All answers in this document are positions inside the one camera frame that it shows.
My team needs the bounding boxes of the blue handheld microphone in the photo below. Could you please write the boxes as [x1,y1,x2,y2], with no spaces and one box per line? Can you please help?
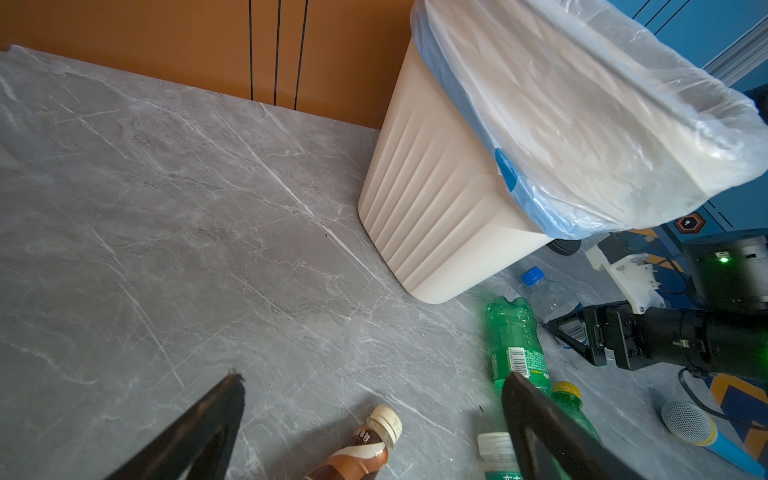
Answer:
[661,401,767,479]

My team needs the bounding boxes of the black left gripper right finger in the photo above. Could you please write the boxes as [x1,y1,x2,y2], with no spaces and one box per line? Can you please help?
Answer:
[501,372,642,480]

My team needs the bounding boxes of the white green label tea bottle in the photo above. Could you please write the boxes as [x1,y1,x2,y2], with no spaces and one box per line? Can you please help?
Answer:
[477,432,523,480]

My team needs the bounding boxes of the green sprite bottle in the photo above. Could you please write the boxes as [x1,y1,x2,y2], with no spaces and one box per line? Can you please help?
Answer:
[485,296,552,396]
[551,381,603,444]

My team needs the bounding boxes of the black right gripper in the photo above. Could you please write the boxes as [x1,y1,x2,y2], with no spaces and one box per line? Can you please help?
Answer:
[545,302,767,380]

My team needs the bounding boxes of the aluminium frame post right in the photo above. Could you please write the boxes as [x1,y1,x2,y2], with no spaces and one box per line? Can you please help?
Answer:
[703,30,767,86]

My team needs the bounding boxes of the brown coffee drink bottle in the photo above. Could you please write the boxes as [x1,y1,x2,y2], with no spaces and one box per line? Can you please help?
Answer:
[304,405,403,480]

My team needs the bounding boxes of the white ribbed trash bin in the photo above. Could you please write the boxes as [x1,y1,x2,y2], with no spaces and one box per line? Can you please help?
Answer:
[357,44,550,304]

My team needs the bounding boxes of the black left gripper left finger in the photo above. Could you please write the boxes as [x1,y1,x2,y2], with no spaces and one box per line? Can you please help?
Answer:
[108,372,245,479]

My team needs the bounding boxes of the black microphone desk stand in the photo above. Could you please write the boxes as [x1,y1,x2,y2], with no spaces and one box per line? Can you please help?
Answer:
[547,239,582,256]

